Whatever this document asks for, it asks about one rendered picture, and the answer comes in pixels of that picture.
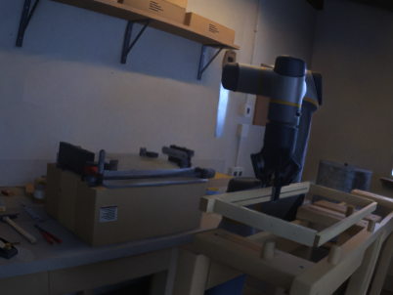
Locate dark grey jig clamp block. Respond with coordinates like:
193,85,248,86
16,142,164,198
161,144,196,169

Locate pale wooden brood frame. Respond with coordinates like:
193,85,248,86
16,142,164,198
198,181,378,248

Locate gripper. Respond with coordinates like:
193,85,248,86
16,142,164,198
249,121,303,203

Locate wooden workbench grey top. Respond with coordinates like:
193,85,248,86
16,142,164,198
0,185,229,295

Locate grey hand saw blade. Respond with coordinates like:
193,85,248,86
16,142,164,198
18,200,44,223

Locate black tool yellow knob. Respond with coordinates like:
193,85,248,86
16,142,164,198
0,238,20,261

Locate yellow flat box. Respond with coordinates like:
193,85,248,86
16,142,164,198
206,172,233,190

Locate large brown cardboard box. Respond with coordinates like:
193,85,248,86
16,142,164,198
44,162,210,248

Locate grey jig clamp bar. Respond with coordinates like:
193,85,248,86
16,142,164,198
97,166,217,190

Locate hanging steel handsaw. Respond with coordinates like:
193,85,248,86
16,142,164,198
214,49,238,139

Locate small brown shelf carton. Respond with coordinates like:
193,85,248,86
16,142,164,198
183,11,237,46

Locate tan jig base board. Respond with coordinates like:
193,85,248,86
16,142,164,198
97,152,199,174

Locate wooden wall shelf black brackets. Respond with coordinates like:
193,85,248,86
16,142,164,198
15,0,240,81

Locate small dark jig block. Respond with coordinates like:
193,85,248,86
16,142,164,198
139,147,159,159

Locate grey felt bin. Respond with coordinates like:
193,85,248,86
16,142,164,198
314,159,373,200

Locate dark cam lever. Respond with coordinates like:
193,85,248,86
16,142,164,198
97,148,108,178

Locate wooden handle hammer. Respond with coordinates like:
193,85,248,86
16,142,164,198
0,212,38,245

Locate large brown shelf carton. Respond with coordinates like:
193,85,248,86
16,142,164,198
116,0,189,24

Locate pale wooden drying rack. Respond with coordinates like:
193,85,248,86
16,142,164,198
164,189,393,295

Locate red range nut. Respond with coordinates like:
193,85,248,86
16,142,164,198
84,163,104,180

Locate white labelled jar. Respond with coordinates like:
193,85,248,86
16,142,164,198
32,177,47,202

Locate red handle pliers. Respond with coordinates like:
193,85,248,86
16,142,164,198
33,222,64,246

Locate black jig end stop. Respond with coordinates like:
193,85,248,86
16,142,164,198
57,141,96,174

